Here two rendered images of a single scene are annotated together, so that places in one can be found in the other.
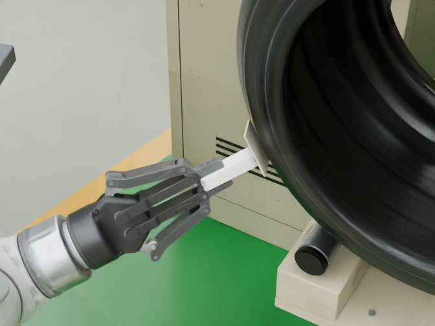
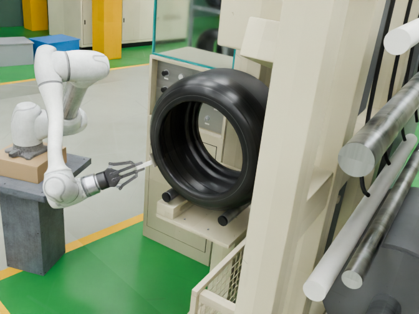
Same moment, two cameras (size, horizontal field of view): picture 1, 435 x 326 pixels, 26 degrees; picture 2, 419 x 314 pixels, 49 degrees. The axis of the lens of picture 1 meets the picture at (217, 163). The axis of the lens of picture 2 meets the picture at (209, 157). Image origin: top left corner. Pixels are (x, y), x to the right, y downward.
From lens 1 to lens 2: 0.96 m
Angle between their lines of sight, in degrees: 18
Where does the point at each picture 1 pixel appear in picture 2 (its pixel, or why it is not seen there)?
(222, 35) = not seen: hidden behind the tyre
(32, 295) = (81, 192)
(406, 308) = (195, 219)
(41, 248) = (86, 179)
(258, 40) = (153, 124)
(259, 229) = (172, 245)
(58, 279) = (90, 189)
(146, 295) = (125, 262)
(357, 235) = (178, 184)
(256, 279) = (168, 261)
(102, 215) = (106, 173)
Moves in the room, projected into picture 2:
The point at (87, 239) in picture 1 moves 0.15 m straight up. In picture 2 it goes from (100, 178) to (100, 144)
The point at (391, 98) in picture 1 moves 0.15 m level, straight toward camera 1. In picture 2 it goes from (199, 161) to (189, 174)
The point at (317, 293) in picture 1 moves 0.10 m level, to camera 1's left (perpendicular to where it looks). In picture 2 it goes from (168, 209) to (144, 207)
